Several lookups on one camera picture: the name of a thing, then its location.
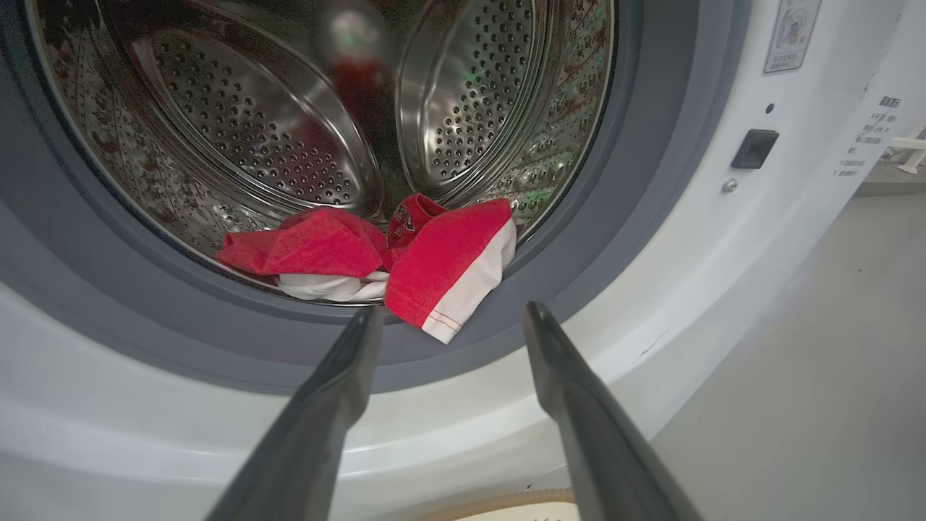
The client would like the cream laundry basket brown rim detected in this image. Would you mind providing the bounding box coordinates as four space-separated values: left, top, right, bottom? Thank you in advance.
420 488 579 521

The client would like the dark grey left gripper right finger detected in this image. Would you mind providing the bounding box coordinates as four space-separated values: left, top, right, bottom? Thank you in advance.
523 302 702 521

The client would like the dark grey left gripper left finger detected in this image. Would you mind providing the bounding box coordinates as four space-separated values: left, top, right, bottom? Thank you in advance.
206 308 384 521

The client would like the black door latch socket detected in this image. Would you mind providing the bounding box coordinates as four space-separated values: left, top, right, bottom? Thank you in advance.
731 129 781 170

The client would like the red and white garment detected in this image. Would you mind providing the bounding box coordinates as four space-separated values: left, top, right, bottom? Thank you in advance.
216 194 518 345

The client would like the white metal railing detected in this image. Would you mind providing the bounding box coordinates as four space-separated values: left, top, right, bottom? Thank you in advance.
888 122 926 174

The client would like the white washing machine body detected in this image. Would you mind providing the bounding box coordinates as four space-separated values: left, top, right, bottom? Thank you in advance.
0 0 926 521

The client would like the stainless steel washing machine drum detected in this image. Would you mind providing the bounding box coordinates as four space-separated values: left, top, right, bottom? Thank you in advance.
25 0 616 305

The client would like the grey warning sticker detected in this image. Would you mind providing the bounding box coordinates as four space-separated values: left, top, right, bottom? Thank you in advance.
764 0 823 75

